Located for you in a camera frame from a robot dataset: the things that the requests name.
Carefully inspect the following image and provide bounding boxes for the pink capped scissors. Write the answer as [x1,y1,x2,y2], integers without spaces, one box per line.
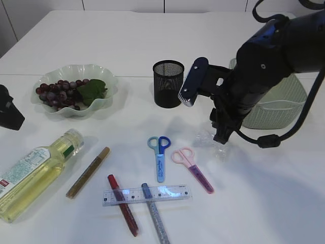
[171,147,214,194]

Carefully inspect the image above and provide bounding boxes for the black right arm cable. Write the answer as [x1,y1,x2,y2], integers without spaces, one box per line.
[235,0,325,149]

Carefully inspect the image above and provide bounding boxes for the black blue right robot arm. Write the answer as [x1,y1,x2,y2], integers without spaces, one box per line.
[186,10,324,148]

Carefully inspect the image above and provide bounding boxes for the red glitter pen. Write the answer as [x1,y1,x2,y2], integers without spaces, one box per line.
[107,174,139,237]

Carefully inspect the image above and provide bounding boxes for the yellow liquid plastic bottle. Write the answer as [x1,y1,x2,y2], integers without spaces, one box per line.
[1,129,84,223]

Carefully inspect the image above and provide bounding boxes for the blue capped scissors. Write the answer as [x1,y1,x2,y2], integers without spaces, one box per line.
[147,136,171,183]

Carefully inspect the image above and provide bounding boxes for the silver glitter pen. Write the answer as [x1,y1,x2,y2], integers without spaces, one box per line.
[141,183,170,244]

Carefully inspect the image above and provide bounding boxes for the gold glitter pen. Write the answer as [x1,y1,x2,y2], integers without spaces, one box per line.
[66,147,110,199]

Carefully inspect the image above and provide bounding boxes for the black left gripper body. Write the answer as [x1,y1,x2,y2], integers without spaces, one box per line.
[0,85,25,131]

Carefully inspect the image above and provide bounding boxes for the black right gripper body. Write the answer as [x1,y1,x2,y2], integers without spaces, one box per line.
[198,65,256,144]

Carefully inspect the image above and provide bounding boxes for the clear plastic ruler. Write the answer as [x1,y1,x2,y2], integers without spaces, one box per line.
[102,185,192,207]

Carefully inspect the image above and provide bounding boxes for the black mesh pen holder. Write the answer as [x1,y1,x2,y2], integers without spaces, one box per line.
[153,60,184,109]

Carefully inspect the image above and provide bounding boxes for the pale green wavy plate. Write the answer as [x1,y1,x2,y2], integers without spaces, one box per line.
[31,64,117,117]

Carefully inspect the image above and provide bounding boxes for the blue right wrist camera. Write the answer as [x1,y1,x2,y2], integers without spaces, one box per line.
[178,57,209,107]

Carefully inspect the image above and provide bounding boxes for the red artificial grape bunch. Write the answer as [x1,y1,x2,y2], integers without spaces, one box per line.
[35,78,108,111]

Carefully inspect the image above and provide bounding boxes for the green woven plastic basket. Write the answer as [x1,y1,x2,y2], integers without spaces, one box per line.
[242,74,307,130]

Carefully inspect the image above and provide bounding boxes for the clear plastic sheet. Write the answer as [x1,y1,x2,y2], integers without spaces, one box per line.
[193,126,233,163]

